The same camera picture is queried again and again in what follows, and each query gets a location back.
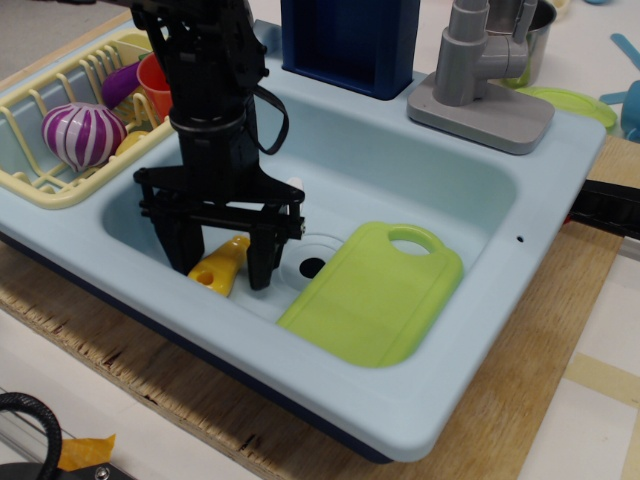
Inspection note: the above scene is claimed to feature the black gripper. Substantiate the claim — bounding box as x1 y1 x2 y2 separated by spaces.
134 119 305 291

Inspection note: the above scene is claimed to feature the yellow handled toy knife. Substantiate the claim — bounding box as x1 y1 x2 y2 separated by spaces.
187 176 305 298

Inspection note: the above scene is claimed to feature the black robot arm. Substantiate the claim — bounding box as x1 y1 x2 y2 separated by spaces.
128 1 305 290

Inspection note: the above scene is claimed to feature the green plastic cutting board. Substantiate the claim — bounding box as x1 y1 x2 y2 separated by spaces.
277 222 464 368

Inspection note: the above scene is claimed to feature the wooden base board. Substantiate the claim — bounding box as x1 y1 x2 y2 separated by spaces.
0 7 640 480

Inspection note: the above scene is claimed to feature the yellow toy in rack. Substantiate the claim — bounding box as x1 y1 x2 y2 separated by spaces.
115 130 149 156

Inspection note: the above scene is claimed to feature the light blue toy sink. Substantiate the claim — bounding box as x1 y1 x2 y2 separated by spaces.
1 22 605 462

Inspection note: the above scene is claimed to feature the orange plastic cup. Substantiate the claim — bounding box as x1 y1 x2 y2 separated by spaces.
136 53 173 120

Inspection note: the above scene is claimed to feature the purple striped toy onion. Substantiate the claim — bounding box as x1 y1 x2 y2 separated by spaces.
41 102 127 173

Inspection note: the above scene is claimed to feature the purple toy eggplant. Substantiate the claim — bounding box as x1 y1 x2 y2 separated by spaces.
102 62 140 109

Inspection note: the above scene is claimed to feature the cream dish rack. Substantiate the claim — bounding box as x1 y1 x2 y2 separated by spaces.
1 28 173 209

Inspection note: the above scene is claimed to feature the dark blue plastic box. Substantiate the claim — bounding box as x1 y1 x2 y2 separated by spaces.
281 0 420 100

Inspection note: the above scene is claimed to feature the yellow tape piece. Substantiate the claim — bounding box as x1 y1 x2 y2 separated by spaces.
57 434 117 472

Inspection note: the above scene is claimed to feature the grey toy faucet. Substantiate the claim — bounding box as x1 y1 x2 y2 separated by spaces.
407 1 555 155

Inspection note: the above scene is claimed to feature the steel pot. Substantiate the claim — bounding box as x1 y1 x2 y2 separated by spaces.
487 0 556 88

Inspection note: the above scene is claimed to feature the green plastic plate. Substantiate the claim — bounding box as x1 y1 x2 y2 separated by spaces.
516 87 618 132

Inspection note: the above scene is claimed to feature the black clamp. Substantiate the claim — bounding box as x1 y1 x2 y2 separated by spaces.
567 180 639 239

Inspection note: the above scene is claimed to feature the blue plastic cup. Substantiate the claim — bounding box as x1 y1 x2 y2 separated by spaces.
620 80 640 143

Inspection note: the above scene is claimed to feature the blue plastic utensil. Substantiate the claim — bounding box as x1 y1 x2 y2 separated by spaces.
610 33 640 70

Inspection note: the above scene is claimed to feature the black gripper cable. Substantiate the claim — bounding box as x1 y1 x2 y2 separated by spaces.
252 84 291 156

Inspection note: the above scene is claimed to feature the black braided cable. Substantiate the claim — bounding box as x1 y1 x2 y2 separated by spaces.
0 391 64 480

